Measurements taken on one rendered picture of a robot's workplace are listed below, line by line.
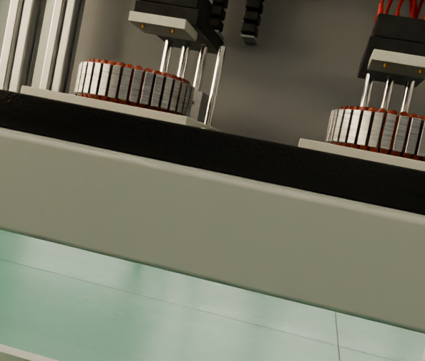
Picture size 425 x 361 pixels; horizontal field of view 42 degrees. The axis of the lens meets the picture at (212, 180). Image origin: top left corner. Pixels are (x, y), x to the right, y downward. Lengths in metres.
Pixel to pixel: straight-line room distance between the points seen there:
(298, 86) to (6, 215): 0.54
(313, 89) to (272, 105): 0.06
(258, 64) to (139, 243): 0.54
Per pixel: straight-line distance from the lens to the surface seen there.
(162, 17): 0.58
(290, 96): 0.77
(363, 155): 0.44
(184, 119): 0.46
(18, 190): 0.30
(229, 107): 0.78
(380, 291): 0.26
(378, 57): 0.55
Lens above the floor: 0.76
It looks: 3 degrees down
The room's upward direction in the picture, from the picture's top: 11 degrees clockwise
